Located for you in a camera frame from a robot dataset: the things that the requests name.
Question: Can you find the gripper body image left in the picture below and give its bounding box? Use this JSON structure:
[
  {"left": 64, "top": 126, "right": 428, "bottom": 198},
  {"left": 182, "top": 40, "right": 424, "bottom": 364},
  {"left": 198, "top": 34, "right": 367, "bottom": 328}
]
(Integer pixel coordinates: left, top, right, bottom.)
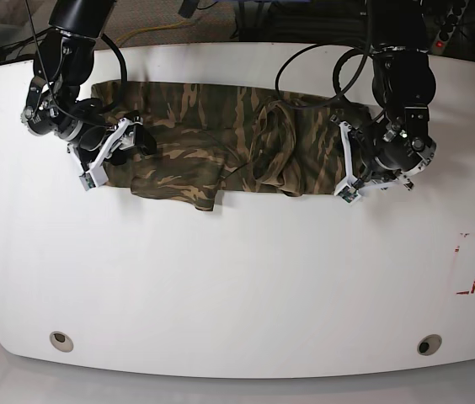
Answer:
[{"left": 68, "top": 121, "right": 136, "bottom": 167}]

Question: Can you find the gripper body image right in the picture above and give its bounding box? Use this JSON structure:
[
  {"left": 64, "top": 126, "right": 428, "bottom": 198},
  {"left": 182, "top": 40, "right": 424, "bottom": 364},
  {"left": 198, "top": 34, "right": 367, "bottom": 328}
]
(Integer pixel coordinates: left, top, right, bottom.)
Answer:
[{"left": 353, "top": 125, "right": 423, "bottom": 181}]

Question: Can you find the camouflage T-shirt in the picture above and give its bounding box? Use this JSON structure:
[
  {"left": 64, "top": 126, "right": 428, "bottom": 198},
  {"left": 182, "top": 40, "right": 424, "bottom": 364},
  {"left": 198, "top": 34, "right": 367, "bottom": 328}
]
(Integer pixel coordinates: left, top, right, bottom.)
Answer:
[{"left": 104, "top": 82, "right": 371, "bottom": 211}]

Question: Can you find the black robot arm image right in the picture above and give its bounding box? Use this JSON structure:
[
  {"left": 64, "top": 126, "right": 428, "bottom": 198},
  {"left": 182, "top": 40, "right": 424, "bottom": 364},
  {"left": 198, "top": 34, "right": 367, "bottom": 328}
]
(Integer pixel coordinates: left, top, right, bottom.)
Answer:
[{"left": 361, "top": 1, "right": 436, "bottom": 182}]

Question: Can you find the red tape rectangle marking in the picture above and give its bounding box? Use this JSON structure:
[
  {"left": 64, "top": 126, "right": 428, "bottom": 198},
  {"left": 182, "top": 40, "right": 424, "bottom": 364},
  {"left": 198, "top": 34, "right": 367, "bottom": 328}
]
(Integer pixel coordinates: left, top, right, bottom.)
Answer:
[{"left": 452, "top": 232, "right": 475, "bottom": 295}]

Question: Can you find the black tripod on floor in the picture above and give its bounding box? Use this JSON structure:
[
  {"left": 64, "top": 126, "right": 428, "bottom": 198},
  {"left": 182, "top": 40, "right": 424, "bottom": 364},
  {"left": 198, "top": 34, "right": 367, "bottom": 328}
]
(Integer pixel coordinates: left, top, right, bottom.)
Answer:
[{"left": 0, "top": 24, "right": 51, "bottom": 66}]

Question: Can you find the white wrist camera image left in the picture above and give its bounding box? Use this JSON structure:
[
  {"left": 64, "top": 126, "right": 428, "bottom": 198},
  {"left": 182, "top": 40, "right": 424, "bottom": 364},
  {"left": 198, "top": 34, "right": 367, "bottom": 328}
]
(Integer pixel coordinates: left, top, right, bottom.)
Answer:
[{"left": 67, "top": 111, "right": 143, "bottom": 191}]

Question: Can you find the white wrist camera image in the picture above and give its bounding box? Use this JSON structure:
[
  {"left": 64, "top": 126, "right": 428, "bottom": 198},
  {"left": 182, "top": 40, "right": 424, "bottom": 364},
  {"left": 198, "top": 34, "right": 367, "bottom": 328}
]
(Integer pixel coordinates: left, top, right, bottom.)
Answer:
[
  {"left": 67, "top": 111, "right": 143, "bottom": 191},
  {"left": 334, "top": 120, "right": 414, "bottom": 205}
]

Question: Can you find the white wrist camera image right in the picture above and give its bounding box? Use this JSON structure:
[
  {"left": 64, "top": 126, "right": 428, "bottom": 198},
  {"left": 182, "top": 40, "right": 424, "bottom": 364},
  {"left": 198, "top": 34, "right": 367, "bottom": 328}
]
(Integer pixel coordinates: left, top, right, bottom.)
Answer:
[{"left": 334, "top": 120, "right": 414, "bottom": 205}]

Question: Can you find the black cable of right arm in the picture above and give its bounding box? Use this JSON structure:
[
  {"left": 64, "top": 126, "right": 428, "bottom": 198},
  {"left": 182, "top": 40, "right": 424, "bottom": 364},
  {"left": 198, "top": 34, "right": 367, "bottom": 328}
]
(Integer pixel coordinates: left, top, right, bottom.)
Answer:
[{"left": 93, "top": 33, "right": 129, "bottom": 114}]

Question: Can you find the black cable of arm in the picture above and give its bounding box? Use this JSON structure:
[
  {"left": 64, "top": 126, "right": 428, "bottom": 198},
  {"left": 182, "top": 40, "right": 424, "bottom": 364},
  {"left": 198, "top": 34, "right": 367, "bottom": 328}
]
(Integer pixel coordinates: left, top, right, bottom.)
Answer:
[
  {"left": 93, "top": 33, "right": 129, "bottom": 114},
  {"left": 274, "top": 0, "right": 390, "bottom": 110}
]

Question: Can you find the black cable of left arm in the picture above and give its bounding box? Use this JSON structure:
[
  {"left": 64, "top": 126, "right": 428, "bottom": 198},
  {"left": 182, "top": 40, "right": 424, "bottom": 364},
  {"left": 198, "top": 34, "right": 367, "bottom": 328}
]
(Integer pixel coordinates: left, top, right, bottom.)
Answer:
[{"left": 274, "top": 0, "right": 390, "bottom": 110}]

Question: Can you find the black power strip red switch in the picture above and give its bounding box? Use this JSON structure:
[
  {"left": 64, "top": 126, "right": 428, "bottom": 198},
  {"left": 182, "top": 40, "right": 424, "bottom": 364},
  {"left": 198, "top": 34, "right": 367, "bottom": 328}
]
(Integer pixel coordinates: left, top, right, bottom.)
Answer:
[{"left": 430, "top": 0, "right": 469, "bottom": 56}]

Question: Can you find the left table cable grommet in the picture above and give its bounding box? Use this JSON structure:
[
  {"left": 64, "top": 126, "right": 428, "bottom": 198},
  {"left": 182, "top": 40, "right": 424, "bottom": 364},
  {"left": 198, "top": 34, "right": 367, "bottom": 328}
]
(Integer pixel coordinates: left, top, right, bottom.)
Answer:
[{"left": 50, "top": 332, "right": 74, "bottom": 353}]

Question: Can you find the table cable grommet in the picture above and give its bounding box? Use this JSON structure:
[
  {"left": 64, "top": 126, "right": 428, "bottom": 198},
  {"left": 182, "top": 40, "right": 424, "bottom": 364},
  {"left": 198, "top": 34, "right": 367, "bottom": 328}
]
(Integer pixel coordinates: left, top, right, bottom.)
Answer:
[
  {"left": 417, "top": 334, "right": 442, "bottom": 356},
  {"left": 50, "top": 332, "right": 74, "bottom": 353}
]

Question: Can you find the right table cable grommet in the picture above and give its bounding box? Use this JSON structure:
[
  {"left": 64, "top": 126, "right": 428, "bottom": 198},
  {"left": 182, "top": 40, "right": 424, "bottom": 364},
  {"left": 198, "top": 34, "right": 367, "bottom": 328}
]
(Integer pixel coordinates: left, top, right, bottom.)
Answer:
[{"left": 417, "top": 334, "right": 442, "bottom": 356}]

